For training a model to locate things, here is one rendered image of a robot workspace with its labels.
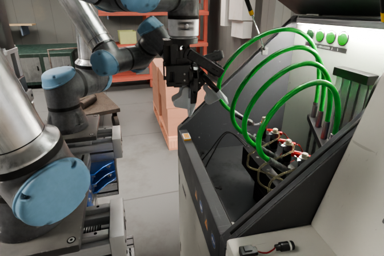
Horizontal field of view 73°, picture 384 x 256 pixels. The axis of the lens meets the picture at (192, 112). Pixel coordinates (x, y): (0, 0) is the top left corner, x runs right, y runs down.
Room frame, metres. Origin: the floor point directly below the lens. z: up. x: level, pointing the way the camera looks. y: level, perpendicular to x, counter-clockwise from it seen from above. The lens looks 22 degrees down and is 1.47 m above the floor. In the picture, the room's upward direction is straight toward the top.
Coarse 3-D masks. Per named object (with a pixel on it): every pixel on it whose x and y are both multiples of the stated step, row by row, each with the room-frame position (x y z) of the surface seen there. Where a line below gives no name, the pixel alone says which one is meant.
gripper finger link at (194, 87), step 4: (196, 76) 0.64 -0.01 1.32; (196, 80) 0.62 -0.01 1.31; (192, 84) 0.62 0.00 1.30; (196, 84) 0.62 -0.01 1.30; (192, 88) 0.62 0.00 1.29; (196, 88) 0.62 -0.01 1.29; (192, 92) 0.63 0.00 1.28; (196, 92) 0.62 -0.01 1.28; (192, 96) 0.63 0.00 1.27; (196, 96) 0.63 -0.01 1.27; (192, 100) 0.63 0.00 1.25; (196, 100) 0.63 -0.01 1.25
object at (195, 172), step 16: (192, 144) 0.95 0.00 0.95; (192, 160) 0.83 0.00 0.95; (192, 176) 0.80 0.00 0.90; (208, 176) 0.73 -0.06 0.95; (192, 192) 0.80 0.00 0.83; (208, 192) 0.65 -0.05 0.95; (208, 208) 0.59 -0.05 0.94; (224, 208) 0.58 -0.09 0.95; (208, 224) 0.59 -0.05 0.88; (224, 224) 0.52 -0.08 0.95; (208, 240) 0.58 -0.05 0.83
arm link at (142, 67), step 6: (138, 42) 0.85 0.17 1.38; (132, 48) 0.83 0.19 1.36; (138, 48) 0.84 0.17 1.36; (138, 54) 0.82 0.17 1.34; (144, 54) 0.84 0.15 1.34; (150, 54) 0.84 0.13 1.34; (156, 54) 0.86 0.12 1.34; (138, 60) 0.82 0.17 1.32; (144, 60) 0.84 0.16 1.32; (150, 60) 0.86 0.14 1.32; (138, 66) 0.83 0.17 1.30; (144, 66) 0.86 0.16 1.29; (138, 72) 0.88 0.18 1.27
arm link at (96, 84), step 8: (96, 8) 1.03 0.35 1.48; (80, 40) 1.00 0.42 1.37; (80, 48) 1.01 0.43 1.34; (88, 48) 1.00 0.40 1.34; (80, 56) 1.01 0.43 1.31; (88, 56) 1.00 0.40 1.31; (80, 64) 0.99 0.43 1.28; (88, 64) 0.99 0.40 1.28; (88, 72) 0.99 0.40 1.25; (88, 80) 0.97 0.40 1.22; (96, 80) 1.00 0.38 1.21; (104, 80) 1.03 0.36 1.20; (88, 88) 0.97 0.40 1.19; (96, 88) 1.00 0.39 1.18; (104, 88) 1.04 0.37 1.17
